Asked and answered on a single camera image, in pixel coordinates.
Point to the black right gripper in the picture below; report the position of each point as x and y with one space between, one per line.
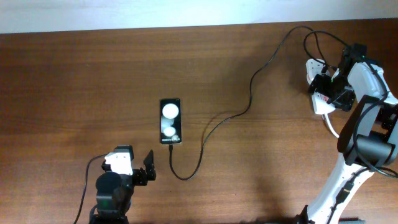
342 102

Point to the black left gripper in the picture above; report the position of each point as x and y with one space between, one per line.
142 178

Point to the black Galaxy flip phone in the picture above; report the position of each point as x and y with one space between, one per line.
170 121

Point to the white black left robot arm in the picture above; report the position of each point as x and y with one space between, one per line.
116 186

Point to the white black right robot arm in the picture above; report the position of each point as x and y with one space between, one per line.
367 144

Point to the white USB charger plug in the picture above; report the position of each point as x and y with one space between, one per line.
311 73

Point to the white power strip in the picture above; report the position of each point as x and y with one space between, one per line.
319 100

